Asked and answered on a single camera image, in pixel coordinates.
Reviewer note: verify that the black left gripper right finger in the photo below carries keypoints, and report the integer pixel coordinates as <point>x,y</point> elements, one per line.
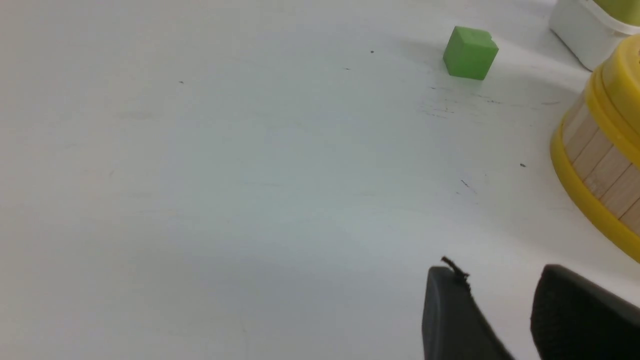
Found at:
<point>573,318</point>

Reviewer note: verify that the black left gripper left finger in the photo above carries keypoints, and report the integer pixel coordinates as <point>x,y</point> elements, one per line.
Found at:
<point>453,326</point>

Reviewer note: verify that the yellow woven steamer lid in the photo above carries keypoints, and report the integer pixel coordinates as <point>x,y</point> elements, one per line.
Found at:
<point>612,95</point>

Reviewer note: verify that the yellow bamboo steamer basket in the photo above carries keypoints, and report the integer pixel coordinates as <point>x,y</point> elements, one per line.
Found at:
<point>598,177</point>

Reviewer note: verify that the green foam cube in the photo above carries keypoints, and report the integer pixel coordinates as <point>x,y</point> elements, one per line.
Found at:
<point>469,53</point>

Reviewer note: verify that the green and white lunch box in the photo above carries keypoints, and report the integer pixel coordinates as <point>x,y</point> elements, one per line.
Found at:
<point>592,29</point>

